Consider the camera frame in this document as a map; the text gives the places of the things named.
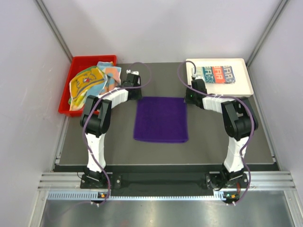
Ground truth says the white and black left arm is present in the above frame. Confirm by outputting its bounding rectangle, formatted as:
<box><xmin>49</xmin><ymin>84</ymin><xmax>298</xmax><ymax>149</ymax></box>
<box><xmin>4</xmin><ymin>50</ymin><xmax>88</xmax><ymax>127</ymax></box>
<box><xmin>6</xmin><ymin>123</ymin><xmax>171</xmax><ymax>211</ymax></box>
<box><xmin>80</xmin><ymin>70</ymin><xmax>142</xmax><ymax>189</ymax></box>

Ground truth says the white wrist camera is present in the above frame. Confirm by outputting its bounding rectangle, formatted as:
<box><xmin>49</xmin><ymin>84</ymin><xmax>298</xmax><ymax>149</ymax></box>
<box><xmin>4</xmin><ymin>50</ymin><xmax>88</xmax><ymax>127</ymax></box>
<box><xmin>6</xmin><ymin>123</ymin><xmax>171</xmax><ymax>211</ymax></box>
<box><xmin>126</xmin><ymin>70</ymin><xmax>139</xmax><ymax>76</ymax></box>
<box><xmin>192</xmin><ymin>74</ymin><xmax>204</xmax><ymax>80</ymax></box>

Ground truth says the rabbit print striped towel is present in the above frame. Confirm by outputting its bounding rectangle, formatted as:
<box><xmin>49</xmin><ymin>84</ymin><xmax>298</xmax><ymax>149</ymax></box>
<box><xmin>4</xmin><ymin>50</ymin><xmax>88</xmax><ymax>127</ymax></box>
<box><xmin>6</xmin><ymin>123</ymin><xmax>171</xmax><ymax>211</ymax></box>
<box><xmin>193</xmin><ymin>66</ymin><xmax>236</xmax><ymax>84</ymax></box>

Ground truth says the pastel patchwork towel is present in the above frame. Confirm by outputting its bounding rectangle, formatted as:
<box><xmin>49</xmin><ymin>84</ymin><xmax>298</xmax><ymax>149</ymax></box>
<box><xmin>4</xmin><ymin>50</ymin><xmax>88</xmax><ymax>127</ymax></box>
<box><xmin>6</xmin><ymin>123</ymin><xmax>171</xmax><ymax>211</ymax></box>
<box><xmin>85</xmin><ymin>61</ymin><xmax>122</xmax><ymax>98</ymax></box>

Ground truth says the yellow cartoon print towel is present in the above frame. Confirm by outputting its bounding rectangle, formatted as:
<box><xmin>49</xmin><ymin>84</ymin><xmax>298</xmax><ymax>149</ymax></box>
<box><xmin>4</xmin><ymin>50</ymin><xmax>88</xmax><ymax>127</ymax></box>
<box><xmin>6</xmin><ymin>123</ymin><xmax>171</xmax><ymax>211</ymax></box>
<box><xmin>69</xmin><ymin>66</ymin><xmax>107</xmax><ymax>111</ymax></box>

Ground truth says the purple towel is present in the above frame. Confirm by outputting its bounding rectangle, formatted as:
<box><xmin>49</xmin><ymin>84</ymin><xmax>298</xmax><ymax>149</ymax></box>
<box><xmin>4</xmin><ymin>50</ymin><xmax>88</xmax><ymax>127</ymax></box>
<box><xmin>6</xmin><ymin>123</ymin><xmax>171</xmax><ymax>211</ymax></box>
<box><xmin>133</xmin><ymin>97</ymin><xmax>188</xmax><ymax>143</ymax></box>

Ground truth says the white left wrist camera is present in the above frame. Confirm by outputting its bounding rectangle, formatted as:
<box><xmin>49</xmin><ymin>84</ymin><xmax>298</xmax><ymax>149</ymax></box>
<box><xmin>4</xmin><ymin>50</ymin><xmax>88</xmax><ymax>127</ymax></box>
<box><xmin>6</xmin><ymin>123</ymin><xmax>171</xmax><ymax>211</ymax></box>
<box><xmin>126</xmin><ymin>70</ymin><xmax>139</xmax><ymax>76</ymax></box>

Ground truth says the grey slotted cable duct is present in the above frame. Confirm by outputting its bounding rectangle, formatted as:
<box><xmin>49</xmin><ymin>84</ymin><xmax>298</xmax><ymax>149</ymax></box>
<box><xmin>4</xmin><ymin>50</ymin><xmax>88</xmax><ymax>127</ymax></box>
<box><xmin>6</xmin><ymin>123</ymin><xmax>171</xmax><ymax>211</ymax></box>
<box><xmin>47</xmin><ymin>190</ymin><xmax>242</xmax><ymax>201</ymax></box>

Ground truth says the red plastic bin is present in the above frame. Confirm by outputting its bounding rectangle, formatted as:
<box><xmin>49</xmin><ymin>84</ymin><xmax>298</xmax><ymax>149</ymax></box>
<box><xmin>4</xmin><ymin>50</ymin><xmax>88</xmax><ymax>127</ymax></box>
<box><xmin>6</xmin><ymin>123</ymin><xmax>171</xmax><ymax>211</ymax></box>
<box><xmin>58</xmin><ymin>55</ymin><xmax>117</xmax><ymax>117</ymax></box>

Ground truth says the white plastic tray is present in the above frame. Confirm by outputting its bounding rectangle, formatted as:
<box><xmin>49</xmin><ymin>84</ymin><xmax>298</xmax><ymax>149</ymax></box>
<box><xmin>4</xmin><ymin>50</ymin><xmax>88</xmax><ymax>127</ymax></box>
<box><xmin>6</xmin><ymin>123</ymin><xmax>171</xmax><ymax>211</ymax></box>
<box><xmin>186</xmin><ymin>58</ymin><xmax>254</xmax><ymax>97</ymax></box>

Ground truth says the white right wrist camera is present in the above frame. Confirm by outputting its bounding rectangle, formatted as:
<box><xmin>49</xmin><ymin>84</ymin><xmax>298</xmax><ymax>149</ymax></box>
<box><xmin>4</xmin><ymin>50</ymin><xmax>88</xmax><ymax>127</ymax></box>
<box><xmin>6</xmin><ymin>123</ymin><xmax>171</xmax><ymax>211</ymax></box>
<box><xmin>192</xmin><ymin>74</ymin><xmax>204</xmax><ymax>80</ymax></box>

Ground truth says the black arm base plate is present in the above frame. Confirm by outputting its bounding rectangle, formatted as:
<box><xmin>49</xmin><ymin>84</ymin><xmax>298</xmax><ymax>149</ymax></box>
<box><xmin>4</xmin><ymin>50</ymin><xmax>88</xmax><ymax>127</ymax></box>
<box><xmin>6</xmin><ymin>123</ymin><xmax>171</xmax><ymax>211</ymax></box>
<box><xmin>80</xmin><ymin>173</ymin><xmax>247</xmax><ymax>190</ymax></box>

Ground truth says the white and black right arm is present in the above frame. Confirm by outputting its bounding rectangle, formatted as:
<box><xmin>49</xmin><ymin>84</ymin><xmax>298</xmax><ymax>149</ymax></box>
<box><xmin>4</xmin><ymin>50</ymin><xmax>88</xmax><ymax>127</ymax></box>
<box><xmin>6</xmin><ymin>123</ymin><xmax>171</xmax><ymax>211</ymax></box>
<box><xmin>185</xmin><ymin>79</ymin><xmax>258</xmax><ymax>191</ymax></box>

